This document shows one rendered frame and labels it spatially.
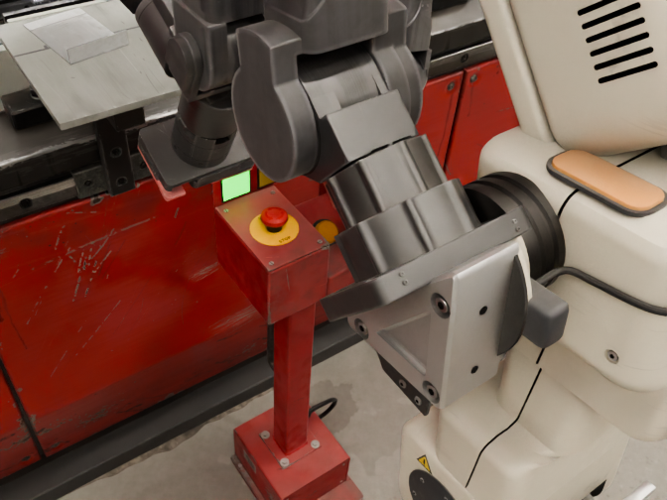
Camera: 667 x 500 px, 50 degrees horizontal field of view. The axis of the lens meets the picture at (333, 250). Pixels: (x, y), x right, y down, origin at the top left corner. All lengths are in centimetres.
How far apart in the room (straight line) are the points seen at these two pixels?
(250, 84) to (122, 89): 50
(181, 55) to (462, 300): 28
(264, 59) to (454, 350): 20
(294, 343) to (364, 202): 85
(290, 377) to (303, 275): 34
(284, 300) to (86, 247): 34
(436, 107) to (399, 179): 106
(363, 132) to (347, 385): 143
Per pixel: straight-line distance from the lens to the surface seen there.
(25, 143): 110
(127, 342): 140
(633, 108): 45
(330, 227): 113
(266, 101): 44
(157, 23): 66
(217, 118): 62
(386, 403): 180
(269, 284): 101
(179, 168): 69
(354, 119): 43
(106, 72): 98
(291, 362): 130
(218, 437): 174
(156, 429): 171
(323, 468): 157
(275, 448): 158
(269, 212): 103
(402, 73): 47
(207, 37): 54
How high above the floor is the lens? 150
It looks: 45 degrees down
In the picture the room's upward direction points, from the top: 5 degrees clockwise
